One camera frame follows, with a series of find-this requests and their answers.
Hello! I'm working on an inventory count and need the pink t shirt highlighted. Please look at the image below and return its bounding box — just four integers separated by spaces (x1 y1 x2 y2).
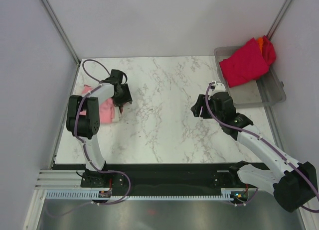
79 85 117 124

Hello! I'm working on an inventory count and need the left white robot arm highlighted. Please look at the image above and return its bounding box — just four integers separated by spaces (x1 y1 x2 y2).
66 69 133 187

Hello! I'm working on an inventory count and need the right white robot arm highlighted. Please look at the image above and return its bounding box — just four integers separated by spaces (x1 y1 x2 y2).
190 91 319 214

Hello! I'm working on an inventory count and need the folded cream t shirt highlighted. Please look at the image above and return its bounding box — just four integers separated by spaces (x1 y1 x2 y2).
74 84 121 123

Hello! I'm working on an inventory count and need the crimson t shirt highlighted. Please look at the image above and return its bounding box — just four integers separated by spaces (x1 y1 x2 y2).
220 38 270 88

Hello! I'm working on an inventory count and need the grey plastic tray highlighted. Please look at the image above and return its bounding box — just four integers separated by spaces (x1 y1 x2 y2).
214 46 286 109

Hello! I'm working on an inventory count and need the red t shirt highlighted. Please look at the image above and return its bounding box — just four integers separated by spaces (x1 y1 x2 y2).
262 36 277 66

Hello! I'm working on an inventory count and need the orange t shirt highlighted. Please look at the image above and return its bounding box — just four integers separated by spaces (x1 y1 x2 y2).
257 37 264 51

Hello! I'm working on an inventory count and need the left aluminium corner profile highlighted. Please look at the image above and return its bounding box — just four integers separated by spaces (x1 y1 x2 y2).
39 0 80 67

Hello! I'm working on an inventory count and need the aluminium corner profile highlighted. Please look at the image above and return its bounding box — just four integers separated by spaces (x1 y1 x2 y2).
266 0 294 40
39 0 80 67

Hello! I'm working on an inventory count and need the right aluminium corner profile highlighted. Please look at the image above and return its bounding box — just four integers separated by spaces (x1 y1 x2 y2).
266 0 294 40

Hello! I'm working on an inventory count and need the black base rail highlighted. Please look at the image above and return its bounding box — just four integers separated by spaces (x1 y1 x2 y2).
53 161 247 195

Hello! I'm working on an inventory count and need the white slotted cable duct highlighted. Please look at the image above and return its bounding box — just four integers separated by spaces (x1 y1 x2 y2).
45 189 239 201

